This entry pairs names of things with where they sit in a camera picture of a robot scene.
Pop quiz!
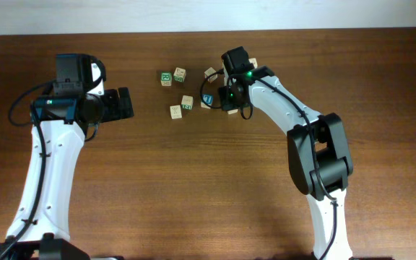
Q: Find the green N wooden block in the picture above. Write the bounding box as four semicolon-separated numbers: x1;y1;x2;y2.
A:
181;95;194;110

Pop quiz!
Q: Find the green B wooden block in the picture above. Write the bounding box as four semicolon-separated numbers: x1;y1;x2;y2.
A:
173;67;186;82

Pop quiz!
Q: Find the green R wooden block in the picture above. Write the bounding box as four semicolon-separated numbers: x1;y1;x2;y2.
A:
160;71;173;87

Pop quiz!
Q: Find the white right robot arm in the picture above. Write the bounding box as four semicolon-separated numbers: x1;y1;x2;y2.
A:
223;66;353;259

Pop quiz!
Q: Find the red E wooden block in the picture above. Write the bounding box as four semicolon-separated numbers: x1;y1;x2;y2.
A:
227;109;238;115

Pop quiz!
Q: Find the wooden block red U side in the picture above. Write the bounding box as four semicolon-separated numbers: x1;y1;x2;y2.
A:
170;105;183;119

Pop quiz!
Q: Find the blue I wooden block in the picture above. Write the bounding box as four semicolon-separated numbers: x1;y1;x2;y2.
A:
201;94;213;109

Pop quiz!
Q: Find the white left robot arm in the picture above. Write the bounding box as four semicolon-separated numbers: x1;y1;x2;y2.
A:
0;53;134;260

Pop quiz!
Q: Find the plain wooden K block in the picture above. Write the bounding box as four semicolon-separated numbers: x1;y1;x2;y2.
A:
249;58;258;69

